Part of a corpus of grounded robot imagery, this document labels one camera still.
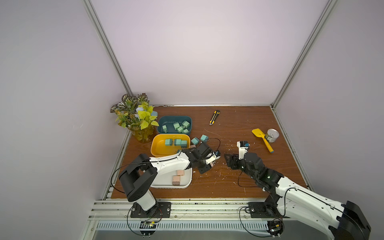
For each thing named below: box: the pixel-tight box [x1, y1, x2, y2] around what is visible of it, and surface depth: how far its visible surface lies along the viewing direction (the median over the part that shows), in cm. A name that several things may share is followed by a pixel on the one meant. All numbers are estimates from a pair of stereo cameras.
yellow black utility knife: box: [209, 110, 221, 126], surface depth 113 cm
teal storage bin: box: [157, 115, 192, 136], surface depth 108 cm
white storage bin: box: [150, 167, 193, 189], surface depth 83 cm
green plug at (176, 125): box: [173, 121, 181, 130], surface depth 108 cm
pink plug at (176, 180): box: [172, 175, 181, 186], surface depth 83 cm
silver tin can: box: [265, 128, 280, 143], surface depth 99 cm
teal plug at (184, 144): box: [181, 140, 187, 148], surface depth 97 cm
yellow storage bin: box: [150, 133, 191, 157], surface depth 99 cm
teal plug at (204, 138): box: [200, 134, 210, 143], surface depth 101 cm
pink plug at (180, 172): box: [177, 169, 185, 176], surface depth 85 cm
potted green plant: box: [110, 93, 159, 144], surface depth 91 cm
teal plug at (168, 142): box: [165, 139, 173, 146], surface depth 99 cm
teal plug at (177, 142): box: [174, 139, 182, 146], surface depth 99 cm
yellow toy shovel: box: [252, 128, 274, 154], surface depth 102 cm
